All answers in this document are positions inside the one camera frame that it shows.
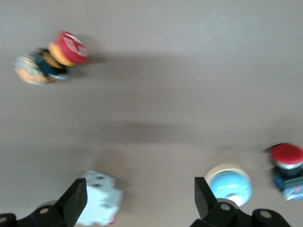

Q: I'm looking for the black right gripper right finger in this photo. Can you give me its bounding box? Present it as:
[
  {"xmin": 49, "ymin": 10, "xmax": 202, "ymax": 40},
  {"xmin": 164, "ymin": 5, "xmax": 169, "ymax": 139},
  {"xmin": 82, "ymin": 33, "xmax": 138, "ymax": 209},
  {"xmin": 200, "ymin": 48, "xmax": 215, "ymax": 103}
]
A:
[{"xmin": 189, "ymin": 176, "xmax": 292, "ymax": 227}]

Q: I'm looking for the light blue dome bell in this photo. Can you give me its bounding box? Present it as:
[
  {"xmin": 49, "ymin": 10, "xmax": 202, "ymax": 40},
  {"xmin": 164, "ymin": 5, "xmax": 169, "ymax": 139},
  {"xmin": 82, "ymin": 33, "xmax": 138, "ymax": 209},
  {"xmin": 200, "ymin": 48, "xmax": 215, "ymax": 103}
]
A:
[{"xmin": 205, "ymin": 164, "xmax": 253, "ymax": 208}]

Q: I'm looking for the red mushroom push button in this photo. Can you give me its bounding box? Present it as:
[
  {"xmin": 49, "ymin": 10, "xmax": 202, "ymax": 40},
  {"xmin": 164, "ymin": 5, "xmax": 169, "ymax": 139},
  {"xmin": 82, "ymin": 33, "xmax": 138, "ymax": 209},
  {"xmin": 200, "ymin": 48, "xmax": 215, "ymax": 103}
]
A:
[{"xmin": 266, "ymin": 143, "xmax": 303, "ymax": 202}]

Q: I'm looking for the brown table mat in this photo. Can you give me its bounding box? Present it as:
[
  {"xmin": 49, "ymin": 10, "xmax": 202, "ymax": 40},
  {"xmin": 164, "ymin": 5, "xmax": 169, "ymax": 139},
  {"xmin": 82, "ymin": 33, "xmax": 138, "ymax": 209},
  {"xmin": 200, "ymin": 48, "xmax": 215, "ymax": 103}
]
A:
[{"xmin": 0, "ymin": 0, "xmax": 303, "ymax": 227}]

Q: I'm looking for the white circuit breaker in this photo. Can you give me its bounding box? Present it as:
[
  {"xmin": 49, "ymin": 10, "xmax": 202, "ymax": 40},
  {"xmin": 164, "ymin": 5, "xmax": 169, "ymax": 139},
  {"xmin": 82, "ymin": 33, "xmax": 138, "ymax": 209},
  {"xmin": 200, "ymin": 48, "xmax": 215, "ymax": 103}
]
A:
[{"xmin": 75, "ymin": 169, "xmax": 125, "ymax": 227}]

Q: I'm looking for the red yellow emergency stop button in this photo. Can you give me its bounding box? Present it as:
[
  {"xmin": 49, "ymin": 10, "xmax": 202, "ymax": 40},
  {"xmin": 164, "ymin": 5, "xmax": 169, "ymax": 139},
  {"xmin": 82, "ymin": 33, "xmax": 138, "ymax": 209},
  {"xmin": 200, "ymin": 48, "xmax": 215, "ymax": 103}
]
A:
[{"xmin": 13, "ymin": 30, "xmax": 89, "ymax": 86}]

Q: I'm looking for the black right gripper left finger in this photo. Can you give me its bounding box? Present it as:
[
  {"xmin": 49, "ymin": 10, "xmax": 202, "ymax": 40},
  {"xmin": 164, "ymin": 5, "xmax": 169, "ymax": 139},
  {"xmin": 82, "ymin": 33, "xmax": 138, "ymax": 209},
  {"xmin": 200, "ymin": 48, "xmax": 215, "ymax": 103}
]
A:
[{"xmin": 0, "ymin": 177, "xmax": 88, "ymax": 227}]

